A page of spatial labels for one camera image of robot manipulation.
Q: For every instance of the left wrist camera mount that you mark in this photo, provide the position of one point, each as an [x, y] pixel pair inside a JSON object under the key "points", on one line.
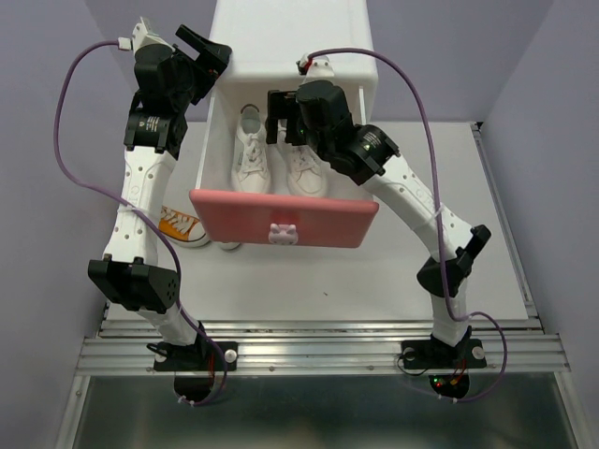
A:
{"points": [[142, 36]]}

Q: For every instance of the aluminium mounting rail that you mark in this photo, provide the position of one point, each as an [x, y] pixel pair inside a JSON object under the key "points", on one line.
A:
{"points": [[271, 348]]}

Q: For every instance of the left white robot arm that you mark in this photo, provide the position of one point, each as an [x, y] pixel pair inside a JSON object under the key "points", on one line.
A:
{"points": [[128, 274]]}

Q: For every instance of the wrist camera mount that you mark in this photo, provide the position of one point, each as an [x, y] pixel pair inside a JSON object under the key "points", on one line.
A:
{"points": [[318, 68], [142, 36]]}

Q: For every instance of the pink drawer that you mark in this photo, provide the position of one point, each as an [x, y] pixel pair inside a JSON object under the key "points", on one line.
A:
{"points": [[248, 208]]}

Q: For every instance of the left orange sneaker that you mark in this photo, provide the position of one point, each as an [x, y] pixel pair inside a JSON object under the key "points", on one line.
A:
{"points": [[183, 229]]}

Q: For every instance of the orange sneaker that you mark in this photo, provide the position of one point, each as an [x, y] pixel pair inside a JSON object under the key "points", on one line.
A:
{"points": [[228, 246], [183, 229]]}

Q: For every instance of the white sneaker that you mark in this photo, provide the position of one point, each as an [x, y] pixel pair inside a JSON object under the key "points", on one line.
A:
{"points": [[305, 175], [250, 168]]}

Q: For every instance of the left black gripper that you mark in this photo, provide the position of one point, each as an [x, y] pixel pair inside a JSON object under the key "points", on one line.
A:
{"points": [[213, 61]]}

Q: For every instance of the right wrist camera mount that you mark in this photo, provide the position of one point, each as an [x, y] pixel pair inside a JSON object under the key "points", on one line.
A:
{"points": [[318, 68]]}

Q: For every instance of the white shoe cabinet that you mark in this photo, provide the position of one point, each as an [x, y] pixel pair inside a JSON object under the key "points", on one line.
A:
{"points": [[268, 38]]}

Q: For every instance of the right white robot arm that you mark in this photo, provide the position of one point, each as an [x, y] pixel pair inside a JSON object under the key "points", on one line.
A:
{"points": [[452, 244]]}

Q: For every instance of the right orange sneaker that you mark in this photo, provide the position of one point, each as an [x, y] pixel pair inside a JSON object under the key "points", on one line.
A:
{"points": [[228, 246]]}

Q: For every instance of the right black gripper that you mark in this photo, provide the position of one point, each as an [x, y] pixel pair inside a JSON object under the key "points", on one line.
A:
{"points": [[282, 105]]}

